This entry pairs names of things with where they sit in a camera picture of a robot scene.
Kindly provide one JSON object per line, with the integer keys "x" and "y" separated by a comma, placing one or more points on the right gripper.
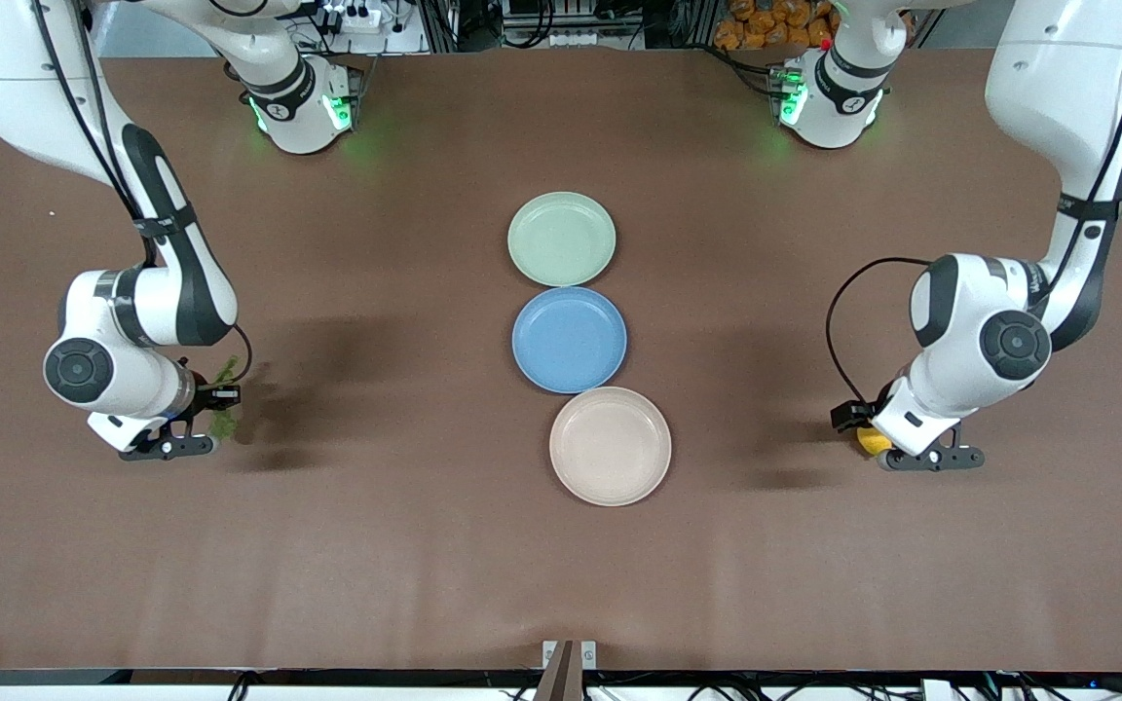
{"x": 211, "y": 397}

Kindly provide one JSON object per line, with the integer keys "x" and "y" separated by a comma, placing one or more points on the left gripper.
{"x": 853, "y": 416}

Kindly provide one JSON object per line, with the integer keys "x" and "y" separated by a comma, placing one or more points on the green lettuce leaf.
{"x": 225, "y": 425}

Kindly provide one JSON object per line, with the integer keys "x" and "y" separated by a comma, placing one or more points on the yellow lemon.
{"x": 873, "y": 443}

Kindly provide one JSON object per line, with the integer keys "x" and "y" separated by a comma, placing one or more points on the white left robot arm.
{"x": 1058, "y": 88}

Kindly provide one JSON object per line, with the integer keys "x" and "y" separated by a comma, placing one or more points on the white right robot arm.
{"x": 16, "y": 88}

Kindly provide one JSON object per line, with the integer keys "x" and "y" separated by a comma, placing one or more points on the beige round plate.
{"x": 610, "y": 446}

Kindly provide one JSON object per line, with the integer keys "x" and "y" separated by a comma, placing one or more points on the small white box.
{"x": 938, "y": 690}

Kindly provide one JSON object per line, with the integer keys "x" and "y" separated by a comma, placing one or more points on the blue round plate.
{"x": 569, "y": 341}

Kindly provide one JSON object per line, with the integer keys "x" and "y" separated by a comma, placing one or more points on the pale green round plate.
{"x": 561, "y": 239}

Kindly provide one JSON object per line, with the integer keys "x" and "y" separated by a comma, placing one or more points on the pile of orange objects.
{"x": 766, "y": 24}

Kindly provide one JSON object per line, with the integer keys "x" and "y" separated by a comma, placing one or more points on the white power strip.
{"x": 356, "y": 18}

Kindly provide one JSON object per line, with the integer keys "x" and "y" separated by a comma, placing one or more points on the silver metal bracket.
{"x": 588, "y": 654}

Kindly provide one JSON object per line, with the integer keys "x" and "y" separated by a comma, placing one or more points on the dark brown post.
{"x": 561, "y": 677}

